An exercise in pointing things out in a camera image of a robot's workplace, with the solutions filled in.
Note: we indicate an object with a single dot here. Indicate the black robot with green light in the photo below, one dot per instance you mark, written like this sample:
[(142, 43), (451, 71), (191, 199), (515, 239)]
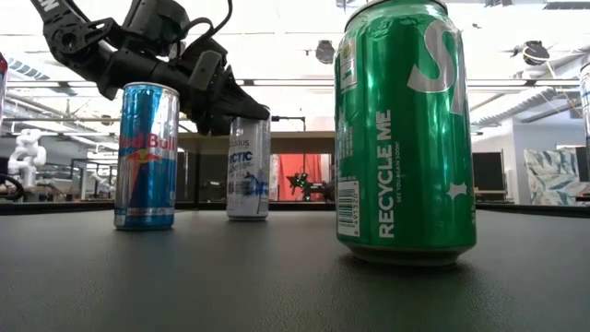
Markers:
[(309, 186)]

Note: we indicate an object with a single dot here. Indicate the striped ceiling air vent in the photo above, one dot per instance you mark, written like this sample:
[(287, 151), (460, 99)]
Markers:
[(27, 69)]

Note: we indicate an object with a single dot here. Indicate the black partition panel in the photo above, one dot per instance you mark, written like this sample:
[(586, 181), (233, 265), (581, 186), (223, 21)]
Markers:
[(203, 170)]

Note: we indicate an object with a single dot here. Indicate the grey ceiling duct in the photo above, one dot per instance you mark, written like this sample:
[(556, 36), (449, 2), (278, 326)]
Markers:
[(530, 103)]

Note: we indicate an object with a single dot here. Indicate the orange-red curtain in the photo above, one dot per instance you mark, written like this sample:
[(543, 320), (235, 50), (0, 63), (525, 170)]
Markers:
[(295, 166)]

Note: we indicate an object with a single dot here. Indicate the white Celsius energy drink can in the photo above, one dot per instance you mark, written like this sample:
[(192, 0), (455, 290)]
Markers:
[(248, 175)]

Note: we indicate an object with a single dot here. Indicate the black table mat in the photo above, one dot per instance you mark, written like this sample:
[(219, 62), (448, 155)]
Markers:
[(184, 276)]

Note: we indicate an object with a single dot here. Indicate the long ceiling light bar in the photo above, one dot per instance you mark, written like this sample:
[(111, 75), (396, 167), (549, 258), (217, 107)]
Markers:
[(27, 83)]

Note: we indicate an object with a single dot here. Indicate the large white robot arm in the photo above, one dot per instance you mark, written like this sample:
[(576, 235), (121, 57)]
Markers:
[(27, 154)]

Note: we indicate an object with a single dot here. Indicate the blue leaf-print panel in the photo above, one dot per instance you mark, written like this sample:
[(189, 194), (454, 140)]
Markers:
[(551, 177)]

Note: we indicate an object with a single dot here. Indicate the wooden shelf with black legs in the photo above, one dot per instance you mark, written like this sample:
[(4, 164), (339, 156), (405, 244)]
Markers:
[(286, 142)]

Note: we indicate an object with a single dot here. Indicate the green Sprite soda can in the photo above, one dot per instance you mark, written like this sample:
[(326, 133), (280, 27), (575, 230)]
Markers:
[(405, 161)]

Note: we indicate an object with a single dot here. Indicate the black aluminium table frame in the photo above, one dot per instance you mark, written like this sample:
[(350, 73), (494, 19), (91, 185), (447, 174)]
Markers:
[(69, 207)]

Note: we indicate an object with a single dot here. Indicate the black frame workbench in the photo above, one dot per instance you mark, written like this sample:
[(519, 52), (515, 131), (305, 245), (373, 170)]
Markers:
[(97, 160)]

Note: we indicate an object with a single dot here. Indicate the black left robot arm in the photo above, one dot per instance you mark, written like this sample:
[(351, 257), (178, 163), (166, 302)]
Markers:
[(74, 41)]

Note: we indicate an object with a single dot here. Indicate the black ceiling lamp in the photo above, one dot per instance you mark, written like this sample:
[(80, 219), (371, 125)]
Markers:
[(325, 51), (534, 51)]

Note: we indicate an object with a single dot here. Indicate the small white robot arm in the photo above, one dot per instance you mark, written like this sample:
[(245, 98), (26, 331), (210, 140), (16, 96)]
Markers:
[(102, 182)]

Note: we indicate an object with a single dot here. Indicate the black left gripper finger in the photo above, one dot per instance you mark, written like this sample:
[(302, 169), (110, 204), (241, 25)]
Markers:
[(214, 125), (239, 101)]

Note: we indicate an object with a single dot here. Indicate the red Fanta soda can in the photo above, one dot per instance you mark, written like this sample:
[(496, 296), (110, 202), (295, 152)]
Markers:
[(3, 87)]

